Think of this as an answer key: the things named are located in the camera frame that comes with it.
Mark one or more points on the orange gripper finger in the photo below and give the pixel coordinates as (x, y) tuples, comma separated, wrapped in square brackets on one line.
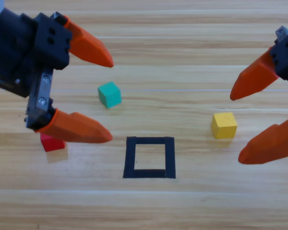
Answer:
[(79, 128), (271, 143), (88, 48)]

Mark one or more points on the red wooden cube block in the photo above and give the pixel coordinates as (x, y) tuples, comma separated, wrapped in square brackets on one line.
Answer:
[(51, 145)]

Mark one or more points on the green wooden cube block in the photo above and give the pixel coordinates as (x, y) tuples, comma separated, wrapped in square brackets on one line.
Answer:
[(109, 94)]

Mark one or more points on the yellow wooden cube block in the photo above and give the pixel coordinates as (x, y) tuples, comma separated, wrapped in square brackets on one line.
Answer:
[(224, 125)]

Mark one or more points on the black tape square outline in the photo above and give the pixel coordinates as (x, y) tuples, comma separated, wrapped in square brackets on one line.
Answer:
[(130, 155)]

